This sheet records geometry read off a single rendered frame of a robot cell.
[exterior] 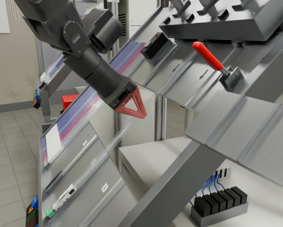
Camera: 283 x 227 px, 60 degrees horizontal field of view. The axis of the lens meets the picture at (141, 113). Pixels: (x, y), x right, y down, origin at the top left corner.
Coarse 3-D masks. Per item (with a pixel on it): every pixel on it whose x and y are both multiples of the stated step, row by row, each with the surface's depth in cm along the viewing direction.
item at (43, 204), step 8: (40, 144) 87; (40, 152) 81; (40, 160) 76; (40, 168) 71; (40, 176) 67; (40, 184) 64; (40, 192) 60; (40, 200) 58; (48, 200) 59; (40, 208) 55; (48, 208) 57; (40, 216) 53; (40, 224) 50; (48, 224) 52
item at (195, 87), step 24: (192, 48) 59; (216, 48) 52; (240, 48) 46; (264, 48) 41; (144, 72) 69; (168, 72) 60; (192, 72) 52; (216, 72) 46; (168, 96) 52; (192, 96) 46
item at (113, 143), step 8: (192, 56) 54; (184, 64) 54; (176, 72) 54; (168, 80) 54; (160, 88) 54; (152, 96) 54; (144, 104) 54; (152, 104) 54; (136, 120) 53; (128, 128) 53; (120, 136) 53; (112, 144) 53; (104, 152) 53; (96, 160) 52; (88, 168) 52; (80, 176) 53; (72, 184) 53; (80, 184) 52; (48, 216) 52
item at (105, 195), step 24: (72, 144) 72; (96, 144) 61; (48, 168) 73; (72, 168) 62; (96, 168) 54; (48, 192) 62; (96, 192) 48; (120, 192) 43; (72, 216) 48; (96, 216) 43; (120, 216) 39
